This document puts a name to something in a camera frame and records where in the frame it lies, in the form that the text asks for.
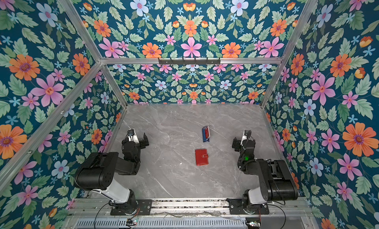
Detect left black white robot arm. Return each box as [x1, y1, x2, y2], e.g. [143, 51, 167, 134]
[74, 129, 150, 215]

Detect white perforated cable tray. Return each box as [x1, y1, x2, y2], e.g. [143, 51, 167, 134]
[75, 218, 247, 229]

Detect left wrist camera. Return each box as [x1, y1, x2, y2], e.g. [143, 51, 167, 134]
[126, 129, 139, 144]

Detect red card holder wallet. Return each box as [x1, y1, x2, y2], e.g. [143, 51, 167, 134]
[195, 149, 209, 166]

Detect aluminium front rail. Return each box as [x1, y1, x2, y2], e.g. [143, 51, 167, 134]
[68, 197, 313, 217]

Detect black hook rail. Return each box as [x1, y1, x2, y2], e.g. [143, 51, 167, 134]
[158, 58, 221, 65]

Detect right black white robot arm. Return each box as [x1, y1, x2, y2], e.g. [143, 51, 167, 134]
[230, 136, 299, 214]

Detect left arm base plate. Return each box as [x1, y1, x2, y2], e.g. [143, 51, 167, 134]
[110, 199, 153, 216]

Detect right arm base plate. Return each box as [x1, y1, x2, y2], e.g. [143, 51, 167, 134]
[226, 198, 269, 216]

